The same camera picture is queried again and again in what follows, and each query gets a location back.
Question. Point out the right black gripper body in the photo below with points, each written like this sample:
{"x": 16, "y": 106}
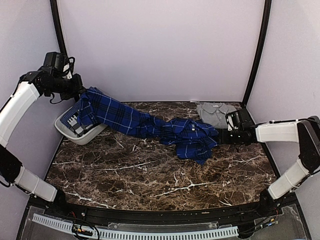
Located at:
{"x": 236, "y": 139}

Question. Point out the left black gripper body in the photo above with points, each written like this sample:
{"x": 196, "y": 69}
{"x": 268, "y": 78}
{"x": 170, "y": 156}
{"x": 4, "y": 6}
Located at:
{"x": 67, "y": 89}

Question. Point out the blue plaid long sleeve shirt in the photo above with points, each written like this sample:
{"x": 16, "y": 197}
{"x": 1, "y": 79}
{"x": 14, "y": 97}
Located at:
{"x": 193, "y": 139}

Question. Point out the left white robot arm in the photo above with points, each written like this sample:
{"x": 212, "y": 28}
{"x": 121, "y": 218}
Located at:
{"x": 26, "y": 130}

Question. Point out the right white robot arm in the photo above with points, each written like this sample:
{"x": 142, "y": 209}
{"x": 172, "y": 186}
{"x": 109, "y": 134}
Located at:
{"x": 294, "y": 145}

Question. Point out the small blue checked shirt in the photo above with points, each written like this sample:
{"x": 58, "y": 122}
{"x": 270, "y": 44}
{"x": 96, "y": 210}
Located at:
{"x": 73, "y": 111}

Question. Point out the folded grey polo shirt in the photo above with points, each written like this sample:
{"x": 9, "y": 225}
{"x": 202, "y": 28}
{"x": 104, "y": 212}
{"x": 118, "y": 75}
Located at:
{"x": 214, "y": 113}

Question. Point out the black white checked shirt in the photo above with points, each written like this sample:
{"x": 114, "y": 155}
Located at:
{"x": 78, "y": 129}

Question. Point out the grey plastic laundry basket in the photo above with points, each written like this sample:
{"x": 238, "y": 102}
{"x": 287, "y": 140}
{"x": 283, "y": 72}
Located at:
{"x": 90, "y": 135}

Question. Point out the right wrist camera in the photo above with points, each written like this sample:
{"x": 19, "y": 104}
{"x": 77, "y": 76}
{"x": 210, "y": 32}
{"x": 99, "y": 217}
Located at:
{"x": 239, "y": 119}

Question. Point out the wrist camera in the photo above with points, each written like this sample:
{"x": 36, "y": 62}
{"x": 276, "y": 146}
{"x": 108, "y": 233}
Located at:
{"x": 239, "y": 119}
{"x": 55, "y": 60}

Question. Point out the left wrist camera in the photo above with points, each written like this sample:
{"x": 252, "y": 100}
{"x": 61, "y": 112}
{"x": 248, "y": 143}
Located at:
{"x": 55, "y": 60}

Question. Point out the left black frame post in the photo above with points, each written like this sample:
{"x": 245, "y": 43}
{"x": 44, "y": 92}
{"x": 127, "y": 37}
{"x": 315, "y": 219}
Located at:
{"x": 58, "y": 27}

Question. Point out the black frame post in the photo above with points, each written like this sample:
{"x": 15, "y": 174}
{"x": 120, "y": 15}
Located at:
{"x": 58, "y": 27}
{"x": 258, "y": 52}

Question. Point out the right black frame post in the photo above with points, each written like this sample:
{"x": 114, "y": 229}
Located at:
{"x": 258, "y": 52}

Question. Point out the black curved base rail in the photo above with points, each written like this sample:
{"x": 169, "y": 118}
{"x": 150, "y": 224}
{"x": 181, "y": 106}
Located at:
{"x": 239, "y": 215}

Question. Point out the white slotted cable duct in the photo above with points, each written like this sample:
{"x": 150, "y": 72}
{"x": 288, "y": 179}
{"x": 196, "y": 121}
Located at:
{"x": 121, "y": 231}

